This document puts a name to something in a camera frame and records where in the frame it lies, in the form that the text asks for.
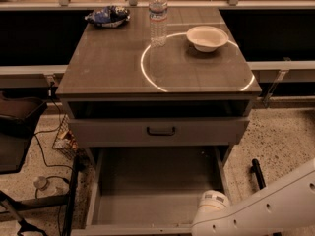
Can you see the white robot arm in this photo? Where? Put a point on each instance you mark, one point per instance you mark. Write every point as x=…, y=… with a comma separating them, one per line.
x=285, y=204

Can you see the grey drawer cabinet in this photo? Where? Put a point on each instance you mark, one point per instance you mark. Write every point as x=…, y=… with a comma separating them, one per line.
x=116, y=74

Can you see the white paper bowl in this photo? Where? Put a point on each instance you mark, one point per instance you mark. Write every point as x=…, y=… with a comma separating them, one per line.
x=206, y=38

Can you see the blue chip bag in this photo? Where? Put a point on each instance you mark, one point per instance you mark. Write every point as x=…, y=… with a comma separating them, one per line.
x=109, y=17

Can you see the clear plastic water bottle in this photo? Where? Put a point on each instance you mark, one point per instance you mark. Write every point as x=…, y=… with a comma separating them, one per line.
x=158, y=22

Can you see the black office chair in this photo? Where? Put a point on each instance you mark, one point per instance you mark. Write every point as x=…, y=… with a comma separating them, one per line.
x=18, y=121

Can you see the black metal stand leg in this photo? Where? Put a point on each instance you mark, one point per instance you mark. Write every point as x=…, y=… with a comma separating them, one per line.
x=13, y=207

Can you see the closed top drawer with handle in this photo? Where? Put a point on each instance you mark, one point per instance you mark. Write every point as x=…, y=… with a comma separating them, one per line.
x=155, y=132

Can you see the wire basket with items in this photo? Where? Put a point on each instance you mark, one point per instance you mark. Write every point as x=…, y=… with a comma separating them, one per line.
x=64, y=141

